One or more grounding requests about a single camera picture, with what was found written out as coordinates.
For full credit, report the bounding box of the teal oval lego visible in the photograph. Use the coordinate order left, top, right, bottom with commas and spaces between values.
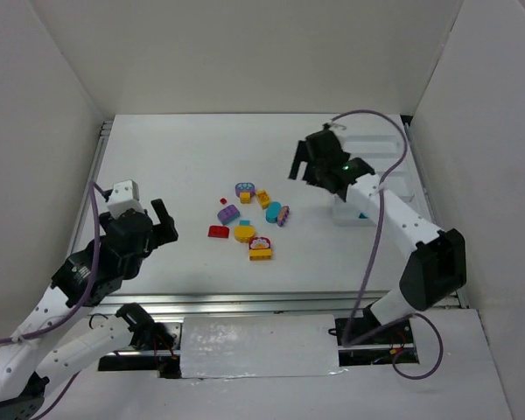
265, 201, 282, 223

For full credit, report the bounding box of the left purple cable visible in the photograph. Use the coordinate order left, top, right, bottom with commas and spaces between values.
0, 181, 115, 420

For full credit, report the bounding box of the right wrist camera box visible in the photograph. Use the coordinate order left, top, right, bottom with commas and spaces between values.
323, 122, 347, 132

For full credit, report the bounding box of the white compartment tray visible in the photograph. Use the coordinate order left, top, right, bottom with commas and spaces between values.
330, 134, 424, 227

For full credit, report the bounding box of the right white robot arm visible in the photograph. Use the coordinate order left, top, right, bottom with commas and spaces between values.
289, 129, 466, 340

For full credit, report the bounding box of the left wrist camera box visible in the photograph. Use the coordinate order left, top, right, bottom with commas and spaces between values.
106, 179, 144, 219

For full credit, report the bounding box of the yellow curved lego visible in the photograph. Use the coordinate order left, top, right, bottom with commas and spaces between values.
255, 190, 272, 210

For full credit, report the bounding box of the white foam board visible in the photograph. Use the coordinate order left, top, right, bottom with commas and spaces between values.
180, 314, 340, 379

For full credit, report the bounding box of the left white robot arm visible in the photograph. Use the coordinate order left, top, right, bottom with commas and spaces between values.
0, 199, 179, 419

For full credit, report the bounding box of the purple curved lego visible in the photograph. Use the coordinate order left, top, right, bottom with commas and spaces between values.
217, 204, 241, 226

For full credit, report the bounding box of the small yellow lego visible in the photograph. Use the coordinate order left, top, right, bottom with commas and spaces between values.
240, 192, 251, 204

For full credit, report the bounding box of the yellow flat lego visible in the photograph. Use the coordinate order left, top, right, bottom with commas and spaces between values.
248, 248, 272, 261

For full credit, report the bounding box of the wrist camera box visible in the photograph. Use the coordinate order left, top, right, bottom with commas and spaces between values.
106, 179, 144, 219
323, 122, 347, 132

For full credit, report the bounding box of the aluminium frame rail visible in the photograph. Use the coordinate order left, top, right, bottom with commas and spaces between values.
94, 290, 463, 316

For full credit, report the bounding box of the yellow oval lego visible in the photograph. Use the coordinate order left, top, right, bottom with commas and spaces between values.
234, 225, 256, 243

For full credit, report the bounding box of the red flower lego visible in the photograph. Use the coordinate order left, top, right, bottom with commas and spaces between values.
248, 236, 271, 250

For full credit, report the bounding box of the purple flower lego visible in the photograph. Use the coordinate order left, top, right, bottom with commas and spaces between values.
234, 182, 256, 197

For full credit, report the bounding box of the purple fan lego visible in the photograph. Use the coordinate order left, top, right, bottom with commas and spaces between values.
276, 206, 290, 227

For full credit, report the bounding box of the red arch lego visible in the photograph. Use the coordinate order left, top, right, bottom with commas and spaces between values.
207, 225, 230, 239

